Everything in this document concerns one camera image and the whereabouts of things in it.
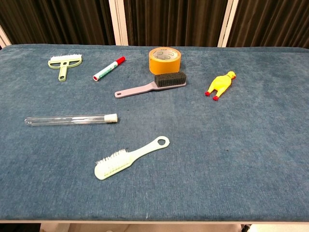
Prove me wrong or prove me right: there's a light green T-shaped brush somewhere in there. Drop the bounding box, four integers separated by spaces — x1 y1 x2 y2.
47 54 83 82

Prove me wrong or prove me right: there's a yellow rubber chicken toy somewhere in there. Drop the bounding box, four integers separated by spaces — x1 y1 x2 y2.
205 71 237 101

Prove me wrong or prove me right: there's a white frame post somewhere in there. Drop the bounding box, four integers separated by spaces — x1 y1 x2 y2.
0 25 12 49
108 0 129 46
217 0 239 48

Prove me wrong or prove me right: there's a white marker with red cap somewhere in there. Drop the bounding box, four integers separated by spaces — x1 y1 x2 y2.
92 56 126 82

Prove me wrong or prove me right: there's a dark pleated curtain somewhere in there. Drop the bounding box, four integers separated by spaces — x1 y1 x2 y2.
0 0 309 48

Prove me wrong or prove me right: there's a blue fabric table cover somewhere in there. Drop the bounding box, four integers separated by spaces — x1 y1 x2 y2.
0 43 309 222

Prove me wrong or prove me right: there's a lilac brush with black bristles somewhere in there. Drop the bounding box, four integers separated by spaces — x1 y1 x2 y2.
114 71 187 99

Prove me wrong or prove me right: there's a pale green white-bristled brush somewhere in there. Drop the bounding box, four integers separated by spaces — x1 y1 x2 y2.
94 135 170 181

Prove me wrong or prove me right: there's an orange packing tape roll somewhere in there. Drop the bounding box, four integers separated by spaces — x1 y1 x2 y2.
148 47 182 75

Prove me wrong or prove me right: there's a transparent tube with white stopper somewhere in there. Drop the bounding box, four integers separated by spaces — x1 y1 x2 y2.
24 113 118 127

